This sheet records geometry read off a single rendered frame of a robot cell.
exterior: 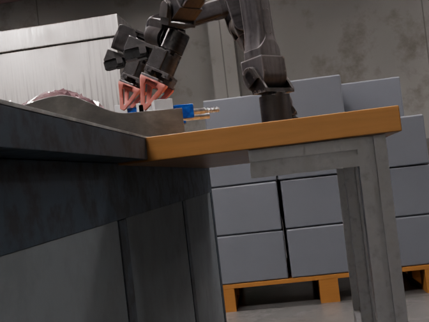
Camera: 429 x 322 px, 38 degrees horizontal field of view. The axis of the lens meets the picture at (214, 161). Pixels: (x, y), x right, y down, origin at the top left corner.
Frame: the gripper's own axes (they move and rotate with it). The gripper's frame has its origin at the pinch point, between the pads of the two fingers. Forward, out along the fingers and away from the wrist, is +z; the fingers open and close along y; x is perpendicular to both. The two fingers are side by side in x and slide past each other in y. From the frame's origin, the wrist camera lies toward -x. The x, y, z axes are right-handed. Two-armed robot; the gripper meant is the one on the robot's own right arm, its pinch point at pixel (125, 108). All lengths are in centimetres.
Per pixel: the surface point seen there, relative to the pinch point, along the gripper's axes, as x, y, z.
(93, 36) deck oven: -106, -246, -38
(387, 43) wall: 114, -587, -183
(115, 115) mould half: 17, 68, 2
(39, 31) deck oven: -144, -248, -28
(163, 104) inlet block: 23, 59, -3
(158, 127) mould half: 25, 66, 1
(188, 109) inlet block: 27, 58, -4
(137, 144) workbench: 27, 85, 4
